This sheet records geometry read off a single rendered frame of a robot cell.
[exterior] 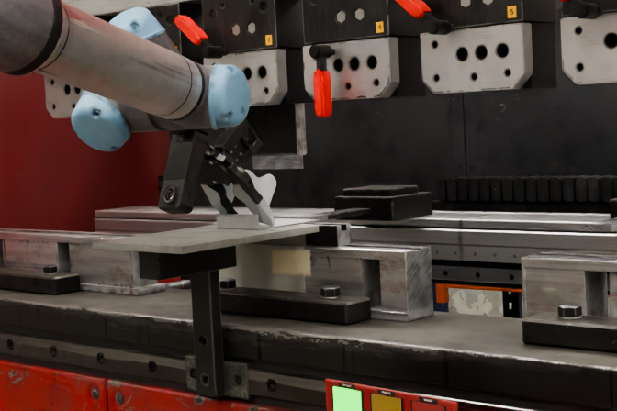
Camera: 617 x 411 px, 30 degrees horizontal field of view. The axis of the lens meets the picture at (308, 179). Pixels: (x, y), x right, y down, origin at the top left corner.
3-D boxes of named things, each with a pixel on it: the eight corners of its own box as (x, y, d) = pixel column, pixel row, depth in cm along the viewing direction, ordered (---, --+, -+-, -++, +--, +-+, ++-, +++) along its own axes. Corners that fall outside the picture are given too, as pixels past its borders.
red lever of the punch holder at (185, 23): (173, 12, 171) (211, 50, 166) (194, 13, 174) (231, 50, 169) (169, 22, 171) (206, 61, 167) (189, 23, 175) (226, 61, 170)
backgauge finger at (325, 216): (271, 229, 177) (269, 196, 177) (375, 213, 196) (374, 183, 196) (330, 231, 169) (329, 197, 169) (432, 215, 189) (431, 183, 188)
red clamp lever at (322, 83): (311, 117, 154) (308, 45, 154) (330, 116, 157) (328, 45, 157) (321, 117, 153) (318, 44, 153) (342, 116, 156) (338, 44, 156)
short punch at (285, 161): (249, 170, 173) (245, 106, 173) (258, 169, 175) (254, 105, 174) (298, 169, 167) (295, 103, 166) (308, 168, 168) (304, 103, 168)
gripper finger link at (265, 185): (300, 198, 164) (258, 153, 161) (280, 228, 161) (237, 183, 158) (287, 202, 167) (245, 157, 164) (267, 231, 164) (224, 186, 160)
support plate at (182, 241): (92, 249, 156) (92, 241, 156) (229, 228, 176) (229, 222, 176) (182, 254, 144) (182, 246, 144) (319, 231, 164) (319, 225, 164)
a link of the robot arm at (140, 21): (84, 48, 147) (112, 8, 152) (131, 112, 153) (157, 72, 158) (129, 36, 143) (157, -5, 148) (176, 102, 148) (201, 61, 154)
